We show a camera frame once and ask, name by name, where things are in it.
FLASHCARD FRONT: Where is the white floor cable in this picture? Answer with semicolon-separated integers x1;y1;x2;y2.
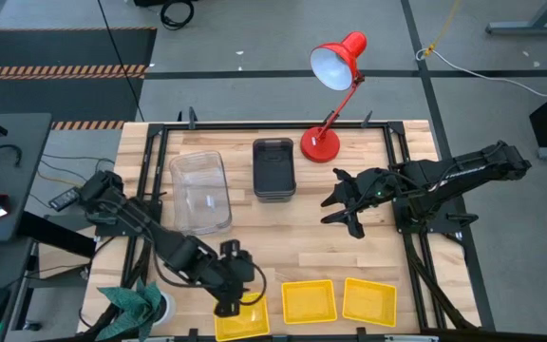
414;46;547;99

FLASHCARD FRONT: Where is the red desk lamp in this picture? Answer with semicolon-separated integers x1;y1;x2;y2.
299;30;368;164

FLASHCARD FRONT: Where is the coiled black cable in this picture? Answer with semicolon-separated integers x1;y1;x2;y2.
159;0;196;31

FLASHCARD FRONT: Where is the clear plastic storage bin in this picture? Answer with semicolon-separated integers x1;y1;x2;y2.
168;150;233;234
173;156;234;238

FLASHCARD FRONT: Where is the yellow rope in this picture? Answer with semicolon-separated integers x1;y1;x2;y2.
423;0;462;58

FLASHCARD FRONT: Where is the black mat with hazard stripes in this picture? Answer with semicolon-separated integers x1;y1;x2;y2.
0;27;159;132

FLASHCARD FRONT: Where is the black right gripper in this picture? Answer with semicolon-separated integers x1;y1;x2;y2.
320;167;399;239

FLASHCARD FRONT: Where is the yellow slotted plastic basket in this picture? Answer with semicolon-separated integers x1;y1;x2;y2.
280;278;339;326
342;276;398;329
213;292;272;342

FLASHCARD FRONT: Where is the grey metal table leg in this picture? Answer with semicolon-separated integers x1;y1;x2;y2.
485;0;547;37

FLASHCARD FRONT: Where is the thin black floor cable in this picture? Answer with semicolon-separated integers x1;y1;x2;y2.
96;0;145;124

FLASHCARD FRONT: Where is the smoky grey plastic bin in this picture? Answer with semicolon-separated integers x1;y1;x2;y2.
253;189;298;204
252;137;298;200

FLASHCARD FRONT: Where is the green plant in white pot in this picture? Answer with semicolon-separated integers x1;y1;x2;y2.
95;278;179;342

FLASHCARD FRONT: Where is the black metal table frame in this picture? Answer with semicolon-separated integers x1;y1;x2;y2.
121;121;491;342

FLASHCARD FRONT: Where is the dark grey side desk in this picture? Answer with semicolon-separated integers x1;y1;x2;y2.
0;112;54;244

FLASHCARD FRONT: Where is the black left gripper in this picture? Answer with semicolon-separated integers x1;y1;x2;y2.
206;256;255;318

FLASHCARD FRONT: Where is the black power adapter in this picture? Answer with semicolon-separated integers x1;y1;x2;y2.
47;186;83;213

